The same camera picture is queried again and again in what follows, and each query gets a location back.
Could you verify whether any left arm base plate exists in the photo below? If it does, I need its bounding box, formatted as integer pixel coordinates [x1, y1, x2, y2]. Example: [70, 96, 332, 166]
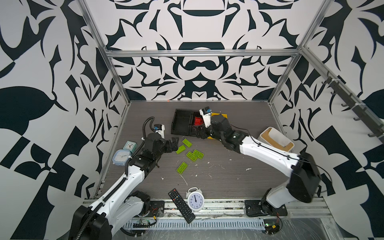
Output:
[140, 201, 165, 217]

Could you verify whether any black bin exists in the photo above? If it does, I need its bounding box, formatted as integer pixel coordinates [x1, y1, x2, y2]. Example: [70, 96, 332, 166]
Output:
[190, 112, 202, 137]
[171, 109, 193, 136]

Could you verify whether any red lego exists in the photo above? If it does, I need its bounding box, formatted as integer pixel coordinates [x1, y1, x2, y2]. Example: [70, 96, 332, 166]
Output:
[194, 117, 204, 126]

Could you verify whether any white twin-bell alarm clock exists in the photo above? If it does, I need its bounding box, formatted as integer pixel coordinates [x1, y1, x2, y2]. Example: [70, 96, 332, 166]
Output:
[186, 187, 205, 213]

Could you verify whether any white cable duct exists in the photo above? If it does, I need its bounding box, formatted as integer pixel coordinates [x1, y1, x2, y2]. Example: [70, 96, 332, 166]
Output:
[123, 219, 265, 231]

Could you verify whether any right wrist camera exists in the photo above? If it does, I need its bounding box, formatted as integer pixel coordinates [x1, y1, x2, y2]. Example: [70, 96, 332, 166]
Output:
[199, 107, 212, 128]

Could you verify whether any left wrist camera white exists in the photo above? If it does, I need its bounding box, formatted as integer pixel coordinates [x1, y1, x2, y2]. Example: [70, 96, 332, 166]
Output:
[154, 124, 165, 139]

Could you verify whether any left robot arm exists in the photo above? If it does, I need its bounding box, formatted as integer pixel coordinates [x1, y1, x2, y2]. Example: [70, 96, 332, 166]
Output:
[68, 117, 179, 240]

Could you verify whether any white tissue box wooden lid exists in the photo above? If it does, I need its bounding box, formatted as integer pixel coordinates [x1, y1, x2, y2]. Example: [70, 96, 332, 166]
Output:
[258, 127, 295, 152]

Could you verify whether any green lego top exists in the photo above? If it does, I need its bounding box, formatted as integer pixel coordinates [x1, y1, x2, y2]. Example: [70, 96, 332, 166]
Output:
[183, 139, 193, 148]

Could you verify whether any black bin middle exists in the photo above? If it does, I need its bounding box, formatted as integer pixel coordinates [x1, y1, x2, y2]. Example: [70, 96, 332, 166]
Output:
[190, 112, 202, 137]

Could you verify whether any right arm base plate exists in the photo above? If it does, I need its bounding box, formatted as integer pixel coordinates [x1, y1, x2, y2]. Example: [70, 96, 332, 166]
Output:
[244, 200, 288, 217]

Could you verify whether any small circuit board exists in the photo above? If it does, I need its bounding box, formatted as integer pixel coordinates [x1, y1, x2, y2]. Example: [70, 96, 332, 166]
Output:
[263, 221, 282, 236]

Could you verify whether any green lego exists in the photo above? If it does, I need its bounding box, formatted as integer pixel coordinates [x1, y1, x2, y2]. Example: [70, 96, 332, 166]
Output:
[176, 145, 186, 154]
[186, 152, 198, 162]
[183, 139, 193, 148]
[193, 150, 204, 159]
[177, 162, 188, 175]

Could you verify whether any small green alarm clock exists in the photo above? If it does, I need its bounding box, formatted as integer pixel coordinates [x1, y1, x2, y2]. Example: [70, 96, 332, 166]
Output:
[123, 141, 137, 153]

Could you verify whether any green lego bottom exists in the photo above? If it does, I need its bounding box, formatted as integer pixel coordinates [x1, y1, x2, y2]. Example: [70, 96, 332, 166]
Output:
[177, 162, 188, 175]

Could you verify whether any black remote control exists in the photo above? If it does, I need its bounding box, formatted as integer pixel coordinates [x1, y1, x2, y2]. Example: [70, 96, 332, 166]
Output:
[168, 189, 196, 224]

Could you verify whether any black bin left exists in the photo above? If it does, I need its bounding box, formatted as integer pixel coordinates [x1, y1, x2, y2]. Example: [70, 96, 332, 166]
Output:
[171, 109, 193, 136]

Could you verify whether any blue square alarm clock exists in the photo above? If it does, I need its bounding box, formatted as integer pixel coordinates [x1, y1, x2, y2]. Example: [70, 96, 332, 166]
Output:
[112, 150, 132, 166]

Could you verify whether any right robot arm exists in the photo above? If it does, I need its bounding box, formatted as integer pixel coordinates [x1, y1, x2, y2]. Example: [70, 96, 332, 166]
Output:
[191, 114, 322, 215]

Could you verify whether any yellow bin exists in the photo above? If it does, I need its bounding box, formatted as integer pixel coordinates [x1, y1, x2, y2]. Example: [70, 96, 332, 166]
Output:
[208, 113, 228, 140]

